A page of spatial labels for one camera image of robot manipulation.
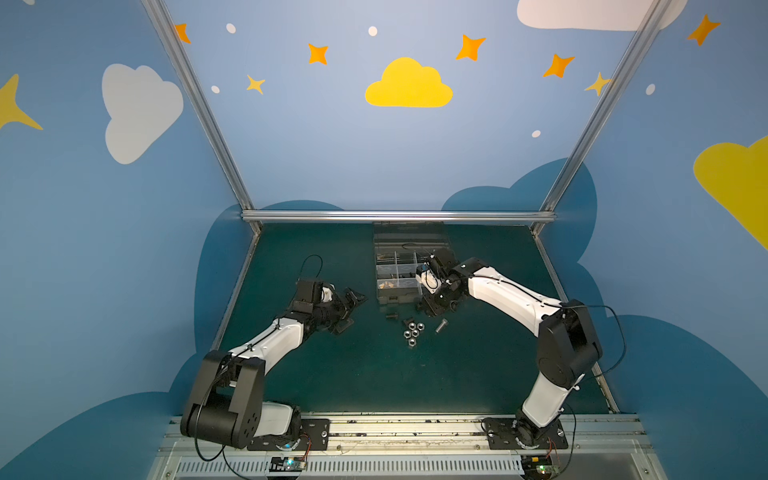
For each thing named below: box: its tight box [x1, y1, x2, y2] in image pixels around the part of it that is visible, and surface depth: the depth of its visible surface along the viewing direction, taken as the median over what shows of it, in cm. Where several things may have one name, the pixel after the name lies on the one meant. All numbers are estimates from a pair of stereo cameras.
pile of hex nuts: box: [403, 322, 425, 347], surface depth 94 cm
